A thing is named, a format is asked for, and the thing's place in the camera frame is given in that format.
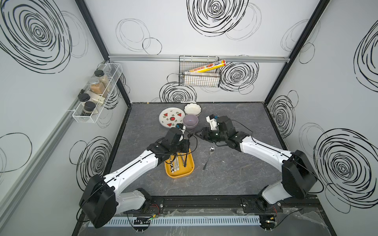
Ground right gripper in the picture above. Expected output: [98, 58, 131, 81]
[193, 127, 226, 143]

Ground black long spoon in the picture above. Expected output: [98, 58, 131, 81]
[183, 153, 188, 168]

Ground cow pattern handle spoon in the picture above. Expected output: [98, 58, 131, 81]
[173, 157, 180, 172]

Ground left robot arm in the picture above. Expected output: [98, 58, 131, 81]
[79, 127, 190, 229]

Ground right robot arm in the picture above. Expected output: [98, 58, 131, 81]
[195, 115, 318, 211]

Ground yellow storage box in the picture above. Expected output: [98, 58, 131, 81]
[164, 149, 195, 179]

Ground yellow foil roll box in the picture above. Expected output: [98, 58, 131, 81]
[189, 60, 226, 73]

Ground purple bowl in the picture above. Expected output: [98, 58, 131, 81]
[183, 114, 199, 129]

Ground watermelon pattern plate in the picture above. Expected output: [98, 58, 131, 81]
[158, 107, 186, 128]

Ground white scalloped bowl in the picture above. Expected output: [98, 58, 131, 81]
[184, 103, 202, 117]

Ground front black lid jar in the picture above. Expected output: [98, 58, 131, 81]
[81, 101, 96, 116]

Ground brown spice jar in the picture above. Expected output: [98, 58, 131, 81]
[89, 77, 106, 95]

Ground spice jar black lid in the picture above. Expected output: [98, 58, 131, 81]
[94, 69, 110, 87]

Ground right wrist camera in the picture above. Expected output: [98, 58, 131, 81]
[206, 115, 218, 130]

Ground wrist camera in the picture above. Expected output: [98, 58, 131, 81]
[206, 115, 218, 130]
[176, 124, 186, 130]

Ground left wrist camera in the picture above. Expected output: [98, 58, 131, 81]
[176, 124, 186, 130]

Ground black wire basket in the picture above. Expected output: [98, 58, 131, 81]
[178, 56, 221, 88]

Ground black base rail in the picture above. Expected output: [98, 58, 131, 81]
[84, 194, 322, 214]

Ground white cable duct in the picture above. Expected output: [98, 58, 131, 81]
[105, 215, 261, 227]

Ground aluminium wall rail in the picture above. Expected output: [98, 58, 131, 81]
[108, 54, 290, 63]

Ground clear wall shelf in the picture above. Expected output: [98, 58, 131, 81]
[72, 63, 123, 125]

